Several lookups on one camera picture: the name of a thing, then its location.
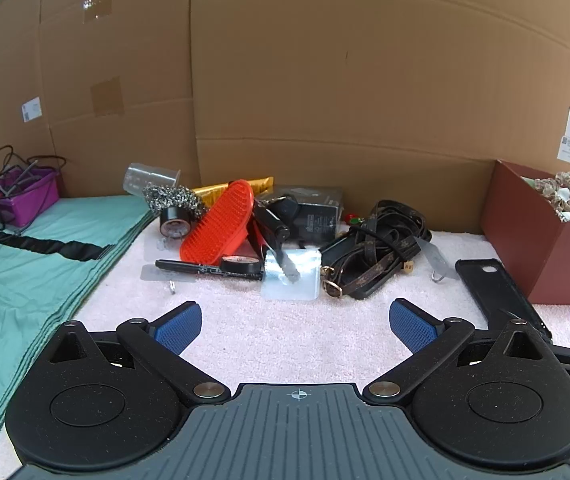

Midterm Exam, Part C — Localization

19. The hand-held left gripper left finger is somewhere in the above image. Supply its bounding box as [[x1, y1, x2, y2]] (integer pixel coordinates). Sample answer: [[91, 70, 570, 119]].
[[40, 301, 232, 407]]

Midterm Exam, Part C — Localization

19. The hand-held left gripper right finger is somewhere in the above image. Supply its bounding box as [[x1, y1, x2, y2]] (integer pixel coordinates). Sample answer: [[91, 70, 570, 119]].
[[361, 298, 560, 406]]

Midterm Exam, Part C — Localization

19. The clear adhesive hook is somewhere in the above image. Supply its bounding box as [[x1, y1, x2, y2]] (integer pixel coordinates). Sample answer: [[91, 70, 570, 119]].
[[415, 237, 458, 283], [154, 236, 186, 254], [141, 265, 200, 293]]

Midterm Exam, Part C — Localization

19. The black marker pen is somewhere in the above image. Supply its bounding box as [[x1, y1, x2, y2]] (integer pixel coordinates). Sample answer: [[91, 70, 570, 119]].
[[155, 259, 264, 282]]

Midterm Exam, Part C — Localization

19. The black bag with brown strap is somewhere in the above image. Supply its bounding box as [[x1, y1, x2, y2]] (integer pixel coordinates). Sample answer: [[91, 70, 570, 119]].
[[317, 200, 433, 301]]

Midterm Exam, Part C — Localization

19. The thin black tape roll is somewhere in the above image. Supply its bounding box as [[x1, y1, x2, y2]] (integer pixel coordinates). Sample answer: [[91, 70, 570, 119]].
[[220, 255, 262, 277]]

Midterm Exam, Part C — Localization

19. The maroon box container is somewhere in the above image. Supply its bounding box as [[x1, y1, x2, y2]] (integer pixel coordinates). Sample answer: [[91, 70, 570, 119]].
[[481, 160, 570, 306]]

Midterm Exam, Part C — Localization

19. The orange plastic brush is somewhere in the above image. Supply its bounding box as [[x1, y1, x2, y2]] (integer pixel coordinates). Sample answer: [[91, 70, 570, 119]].
[[180, 180, 256, 266]]

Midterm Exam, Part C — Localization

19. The black phone case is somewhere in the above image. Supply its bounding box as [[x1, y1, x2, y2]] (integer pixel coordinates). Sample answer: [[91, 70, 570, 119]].
[[455, 258, 554, 343]]

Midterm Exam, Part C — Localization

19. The white fluffy towel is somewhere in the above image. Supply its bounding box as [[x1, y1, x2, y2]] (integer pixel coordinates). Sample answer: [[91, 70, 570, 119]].
[[0, 220, 570, 480]]

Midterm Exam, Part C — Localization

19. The wide black tape roll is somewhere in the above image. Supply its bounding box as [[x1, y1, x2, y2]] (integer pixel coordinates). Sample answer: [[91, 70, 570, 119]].
[[159, 205, 196, 238]]

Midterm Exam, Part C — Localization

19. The dried brown coral piece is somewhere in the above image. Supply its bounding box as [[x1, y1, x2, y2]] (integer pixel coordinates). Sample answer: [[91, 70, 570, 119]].
[[535, 171, 570, 223]]

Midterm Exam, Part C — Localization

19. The steel wool scourer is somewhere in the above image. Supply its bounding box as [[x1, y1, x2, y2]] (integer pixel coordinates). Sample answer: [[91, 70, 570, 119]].
[[142, 183, 209, 220]]

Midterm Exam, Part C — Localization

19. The silver and black key fob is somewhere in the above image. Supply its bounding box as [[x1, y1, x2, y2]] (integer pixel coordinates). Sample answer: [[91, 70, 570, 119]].
[[254, 204, 302, 283]]

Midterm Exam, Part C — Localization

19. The black cardboard box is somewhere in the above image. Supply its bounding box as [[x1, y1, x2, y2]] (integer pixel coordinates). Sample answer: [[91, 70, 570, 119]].
[[275, 186, 346, 248]]

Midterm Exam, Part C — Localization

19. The yellow tube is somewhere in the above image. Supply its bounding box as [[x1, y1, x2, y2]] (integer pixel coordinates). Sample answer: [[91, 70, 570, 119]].
[[190, 176, 274, 209]]

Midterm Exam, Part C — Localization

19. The clear plastic cup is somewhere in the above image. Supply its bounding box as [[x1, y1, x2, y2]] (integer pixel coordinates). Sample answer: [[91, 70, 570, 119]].
[[123, 162, 182, 196]]

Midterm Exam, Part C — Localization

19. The teal cloth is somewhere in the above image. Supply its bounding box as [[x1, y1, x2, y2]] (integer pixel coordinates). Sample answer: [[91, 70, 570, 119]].
[[0, 195, 158, 480]]

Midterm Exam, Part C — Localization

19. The purple plastic basket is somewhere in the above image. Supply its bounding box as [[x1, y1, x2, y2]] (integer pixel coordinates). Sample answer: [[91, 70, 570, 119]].
[[0, 167, 62, 228]]

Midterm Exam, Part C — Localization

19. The brown cardboard backdrop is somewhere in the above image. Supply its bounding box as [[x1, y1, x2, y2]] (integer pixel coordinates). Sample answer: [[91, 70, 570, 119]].
[[0, 0, 570, 241]]

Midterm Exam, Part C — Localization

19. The black strap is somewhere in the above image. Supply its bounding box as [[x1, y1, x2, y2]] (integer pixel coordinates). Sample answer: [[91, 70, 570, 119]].
[[0, 222, 116, 262]]

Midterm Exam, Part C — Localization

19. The tangle of black cables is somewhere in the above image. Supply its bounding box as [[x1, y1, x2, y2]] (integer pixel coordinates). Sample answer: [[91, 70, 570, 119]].
[[0, 145, 68, 233]]

